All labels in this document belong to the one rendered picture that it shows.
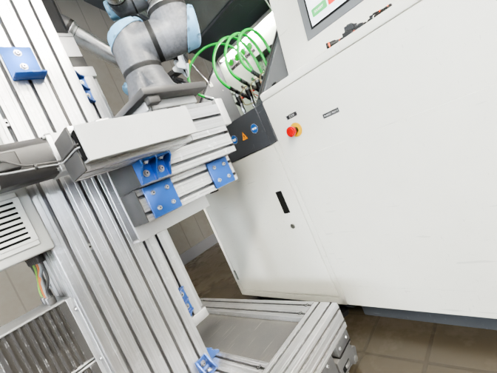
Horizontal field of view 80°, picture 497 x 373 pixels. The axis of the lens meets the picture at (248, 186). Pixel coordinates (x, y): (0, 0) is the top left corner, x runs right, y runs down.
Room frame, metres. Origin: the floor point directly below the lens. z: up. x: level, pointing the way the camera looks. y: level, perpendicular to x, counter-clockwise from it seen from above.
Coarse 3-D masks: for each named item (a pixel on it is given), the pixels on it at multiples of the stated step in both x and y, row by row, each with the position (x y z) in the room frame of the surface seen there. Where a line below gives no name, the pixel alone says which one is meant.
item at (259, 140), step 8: (248, 112) 1.22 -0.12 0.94; (256, 112) 1.19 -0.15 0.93; (240, 120) 1.26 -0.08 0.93; (248, 120) 1.23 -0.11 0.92; (256, 120) 1.20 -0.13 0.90; (232, 128) 1.31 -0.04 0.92; (240, 128) 1.28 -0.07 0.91; (248, 128) 1.24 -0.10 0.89; (264, 128) 1.19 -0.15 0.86; (248, 136) 1.26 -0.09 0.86; (256, 136) 1.23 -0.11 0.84; (264, 136) 1.20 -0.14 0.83; (240, 144) 1.31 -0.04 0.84; (248, 144) 1.27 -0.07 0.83; (256, 144) 1.24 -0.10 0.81; (264, 144) 1.21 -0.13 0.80; (232, 152) 1.36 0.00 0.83; (240, 152) 1.32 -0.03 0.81; (248, 152) 1.29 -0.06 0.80; (232, 160) 1.38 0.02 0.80
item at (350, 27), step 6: (390, 6) 0.83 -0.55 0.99; (378, 12) 0.90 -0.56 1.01; (372, 18) 0.90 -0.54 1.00; (348, 24) 0.96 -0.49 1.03; (354, 24) 0.95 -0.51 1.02; (360, 24) 0.92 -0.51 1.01; (348, 30) 0.95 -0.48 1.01; (354, 30) 0.92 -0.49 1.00; (342, 36) 0.96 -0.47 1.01; (330, 42) 0.99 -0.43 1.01; (336, 42) 0.99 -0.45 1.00
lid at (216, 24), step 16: (96, 0) 1.61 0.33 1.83; (192, 0) 1.62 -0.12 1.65; (208, 0) 1.62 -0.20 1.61; (224, 0) 1.62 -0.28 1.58; (240, 0) 1.60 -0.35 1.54; (256, 0) 1.60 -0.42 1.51; (144, 16) 1.72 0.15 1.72; (208, 16) 1.72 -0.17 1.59; (224, 16) 1.70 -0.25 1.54; (240, 16) 1.69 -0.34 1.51; (256, 16) 1.69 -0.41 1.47; (208, 32) 1.80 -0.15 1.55; (224, 32) 1.80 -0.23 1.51; (208, 48) 1.93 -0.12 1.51
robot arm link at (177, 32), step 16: (160, 0) 0.86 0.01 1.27; (176, 0) 0.88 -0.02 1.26; (160, 16) 0.87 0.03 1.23; (176, 16) 0.87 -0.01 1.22; (192, 16) 0.88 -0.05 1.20; (160, 32) 0.87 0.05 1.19; (176, 32) 0.87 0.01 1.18; (192, 32) 0.89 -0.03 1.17; (176, 48) 0.90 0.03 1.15; (192, 48) 0.93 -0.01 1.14
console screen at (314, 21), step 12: (300, 0) 1.23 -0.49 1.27; (312, 0) 1.19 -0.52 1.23; (324, 0) 1.15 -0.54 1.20; (336, 0) 1.11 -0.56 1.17; (348, 0) 1.08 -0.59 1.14; (360, 0) 1.04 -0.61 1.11; (300, 12) 1.24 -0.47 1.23; (312, 12) 1.19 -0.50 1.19; (324, 12) 1.15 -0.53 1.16; (336, 12) 1.12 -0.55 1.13; (312, 24) 1.20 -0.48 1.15; (324, 24) 1.16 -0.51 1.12; (312, 36) 1.20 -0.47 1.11
